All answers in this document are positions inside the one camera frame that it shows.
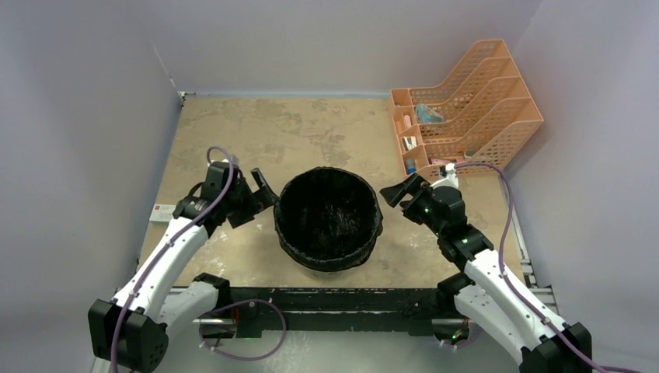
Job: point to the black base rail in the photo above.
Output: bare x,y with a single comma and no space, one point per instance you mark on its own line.
415,311

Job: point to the black plastic trash bag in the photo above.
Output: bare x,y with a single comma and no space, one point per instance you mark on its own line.
328,219

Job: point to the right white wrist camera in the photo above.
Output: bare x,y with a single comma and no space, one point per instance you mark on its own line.
448,176

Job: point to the orange plastic file organizer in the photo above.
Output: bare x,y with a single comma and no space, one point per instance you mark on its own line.
488,109

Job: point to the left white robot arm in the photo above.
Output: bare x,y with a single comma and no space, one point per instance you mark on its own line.
133,329

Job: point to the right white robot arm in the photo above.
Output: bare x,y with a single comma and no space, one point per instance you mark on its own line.
485,291

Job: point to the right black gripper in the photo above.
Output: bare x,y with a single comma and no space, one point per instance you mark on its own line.
413,186

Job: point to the white small box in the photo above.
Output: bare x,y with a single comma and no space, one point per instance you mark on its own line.
162,213

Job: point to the blue small bottle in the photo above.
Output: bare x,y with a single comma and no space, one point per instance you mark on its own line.
410,166

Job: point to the white stapler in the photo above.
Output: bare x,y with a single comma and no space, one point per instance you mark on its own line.
409,142

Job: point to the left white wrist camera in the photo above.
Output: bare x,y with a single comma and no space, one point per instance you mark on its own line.
233,159

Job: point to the teal packet in organizer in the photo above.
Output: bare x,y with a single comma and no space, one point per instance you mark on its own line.
427,115

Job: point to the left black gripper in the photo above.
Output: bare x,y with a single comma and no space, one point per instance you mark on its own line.
257,201

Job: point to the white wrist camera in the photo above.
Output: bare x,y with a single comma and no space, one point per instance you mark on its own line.
233,159
448,176

